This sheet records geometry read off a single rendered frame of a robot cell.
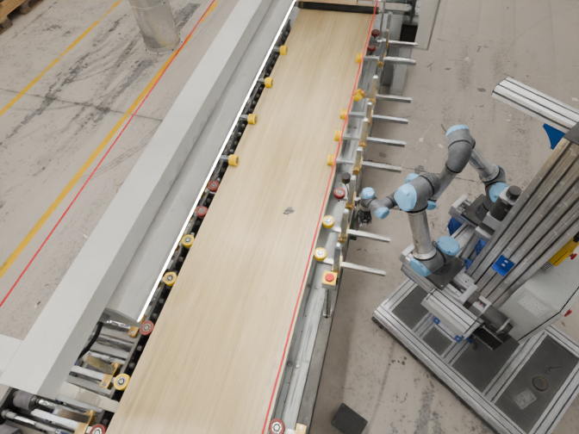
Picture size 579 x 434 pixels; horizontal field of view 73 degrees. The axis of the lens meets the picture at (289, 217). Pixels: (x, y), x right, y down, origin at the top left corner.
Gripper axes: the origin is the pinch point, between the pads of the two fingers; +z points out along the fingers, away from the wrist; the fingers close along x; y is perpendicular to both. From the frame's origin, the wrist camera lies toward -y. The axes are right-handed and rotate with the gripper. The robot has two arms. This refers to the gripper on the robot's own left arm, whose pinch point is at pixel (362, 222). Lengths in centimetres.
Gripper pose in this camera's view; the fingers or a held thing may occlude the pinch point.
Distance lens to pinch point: 255.9
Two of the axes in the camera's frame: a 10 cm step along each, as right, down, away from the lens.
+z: 0.6, 5.6, 8.3
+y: 0.9, 8.2, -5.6
